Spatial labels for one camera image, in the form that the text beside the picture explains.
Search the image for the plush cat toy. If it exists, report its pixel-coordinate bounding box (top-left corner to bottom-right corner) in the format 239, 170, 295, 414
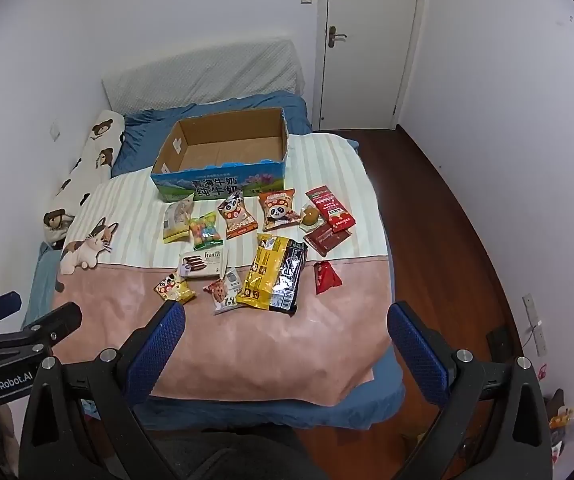
59, 217, 119, 275

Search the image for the white cookie packet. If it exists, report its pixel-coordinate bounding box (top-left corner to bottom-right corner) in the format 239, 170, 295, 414
202, 267, 244, 316

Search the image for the small orange panda snack packet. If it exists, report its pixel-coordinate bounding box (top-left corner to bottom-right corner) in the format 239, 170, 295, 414
217, 191, 259, 240

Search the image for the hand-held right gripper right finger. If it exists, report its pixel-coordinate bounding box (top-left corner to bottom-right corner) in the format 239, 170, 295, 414
387, 301, 554, 480

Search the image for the blue bed sheet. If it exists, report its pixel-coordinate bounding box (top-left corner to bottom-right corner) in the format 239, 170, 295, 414
79, 132, 408, 431

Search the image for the white door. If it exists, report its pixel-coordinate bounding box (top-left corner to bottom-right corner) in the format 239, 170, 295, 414
315, 0, 428, 133

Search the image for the large orange panda snack packet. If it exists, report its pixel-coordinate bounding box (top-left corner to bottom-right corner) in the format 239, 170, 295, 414
258, 188, 301, 232

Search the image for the blue pillow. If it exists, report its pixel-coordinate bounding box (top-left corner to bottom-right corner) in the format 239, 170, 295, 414
111, 91, 314, 178

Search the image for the colourful candy bag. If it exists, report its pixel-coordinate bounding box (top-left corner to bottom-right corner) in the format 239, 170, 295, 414
188, 211, 221, 252

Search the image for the white wall power strip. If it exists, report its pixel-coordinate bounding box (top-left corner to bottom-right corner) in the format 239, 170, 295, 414
521, 293, 549, 358

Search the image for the small red triangular snack packet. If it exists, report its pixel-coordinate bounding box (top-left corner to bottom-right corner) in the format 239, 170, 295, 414
314, 261, 342, 295

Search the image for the blue printed cardboard box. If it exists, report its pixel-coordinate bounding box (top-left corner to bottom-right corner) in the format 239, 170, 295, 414
150, 106, 290, 203

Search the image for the colourful plastic bag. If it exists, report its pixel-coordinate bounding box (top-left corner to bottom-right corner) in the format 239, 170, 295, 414
542, 389, 574, 466

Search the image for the white bear print pillow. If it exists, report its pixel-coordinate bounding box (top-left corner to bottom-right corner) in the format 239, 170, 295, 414
43, 109, 125, 248

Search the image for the yellow panda snack packet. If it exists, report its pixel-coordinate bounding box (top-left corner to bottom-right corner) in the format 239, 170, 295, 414
153, 271, 198, 305

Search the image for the dark red snack packet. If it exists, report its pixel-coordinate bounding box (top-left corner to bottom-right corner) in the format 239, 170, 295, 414
302, 225, 352, 257

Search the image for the light blue cloth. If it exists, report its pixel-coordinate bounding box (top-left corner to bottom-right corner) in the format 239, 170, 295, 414
21, 242, 68, 331

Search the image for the white wafer box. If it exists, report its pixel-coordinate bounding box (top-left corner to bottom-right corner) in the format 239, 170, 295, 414
178, 247, 230, 281

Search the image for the grey and yellow snack packet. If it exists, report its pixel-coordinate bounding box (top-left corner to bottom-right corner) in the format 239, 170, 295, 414
162, 199, 195, 245

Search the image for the black box on floor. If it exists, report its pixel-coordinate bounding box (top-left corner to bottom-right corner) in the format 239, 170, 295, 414
486, 327, 518, 361

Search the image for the grey headboard cushion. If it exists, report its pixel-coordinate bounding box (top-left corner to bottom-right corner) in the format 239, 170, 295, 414
102, 38, 305, 113

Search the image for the bright red snack packet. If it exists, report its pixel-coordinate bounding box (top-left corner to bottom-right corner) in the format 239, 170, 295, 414
305, 185, 356, 233

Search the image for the yellow and black snack packet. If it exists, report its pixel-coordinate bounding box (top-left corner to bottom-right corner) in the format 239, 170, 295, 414
235, 233, 309, 316

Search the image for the brown egg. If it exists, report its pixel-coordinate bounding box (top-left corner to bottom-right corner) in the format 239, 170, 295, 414
298, 200, 329, 233

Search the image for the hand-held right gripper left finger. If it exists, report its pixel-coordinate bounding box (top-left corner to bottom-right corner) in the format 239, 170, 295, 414
18, 300, 187, 480

